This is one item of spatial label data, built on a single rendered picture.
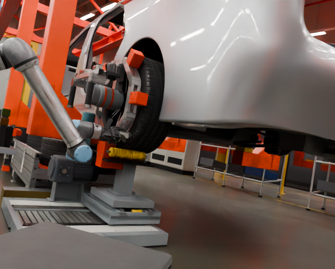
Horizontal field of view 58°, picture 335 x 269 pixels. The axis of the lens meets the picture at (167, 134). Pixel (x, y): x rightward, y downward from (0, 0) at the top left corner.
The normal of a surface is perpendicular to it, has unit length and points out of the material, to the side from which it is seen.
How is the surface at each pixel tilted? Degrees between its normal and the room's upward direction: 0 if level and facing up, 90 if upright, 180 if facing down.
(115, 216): 90
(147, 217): 90
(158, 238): 90
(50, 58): 90
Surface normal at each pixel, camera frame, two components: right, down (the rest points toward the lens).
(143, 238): 0.56, 0.07
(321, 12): -0.73, -0.15
